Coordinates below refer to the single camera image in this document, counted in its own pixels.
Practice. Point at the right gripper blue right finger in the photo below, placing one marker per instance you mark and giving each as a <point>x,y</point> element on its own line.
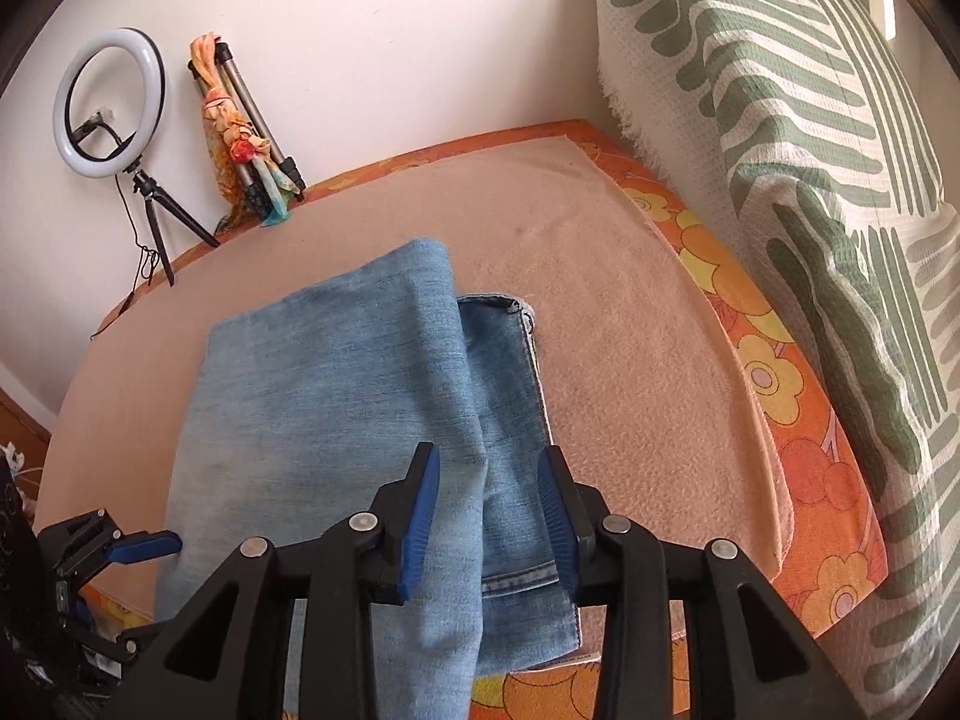
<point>570,531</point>

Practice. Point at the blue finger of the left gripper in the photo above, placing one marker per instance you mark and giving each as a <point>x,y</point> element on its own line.
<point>144,547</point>

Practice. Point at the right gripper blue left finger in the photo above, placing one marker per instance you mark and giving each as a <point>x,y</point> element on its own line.
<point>415,514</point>

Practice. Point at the light blue denim pants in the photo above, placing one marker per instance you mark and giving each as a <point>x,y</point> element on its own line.
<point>304,408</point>

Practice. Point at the pink fleece blanket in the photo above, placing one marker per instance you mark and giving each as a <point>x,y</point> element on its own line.
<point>643,388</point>

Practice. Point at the wooden door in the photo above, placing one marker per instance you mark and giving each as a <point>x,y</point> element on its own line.
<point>27,435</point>

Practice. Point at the orange floral bed sheet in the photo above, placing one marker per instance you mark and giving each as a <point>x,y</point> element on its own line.
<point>835,558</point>

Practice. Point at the folded silver black tripod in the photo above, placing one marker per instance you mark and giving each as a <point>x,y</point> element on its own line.
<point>259,135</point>

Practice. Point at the green white patterned pillow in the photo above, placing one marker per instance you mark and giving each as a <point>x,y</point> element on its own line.
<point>790,129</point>

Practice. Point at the white ring light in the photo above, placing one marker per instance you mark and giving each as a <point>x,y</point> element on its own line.
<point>109,103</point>

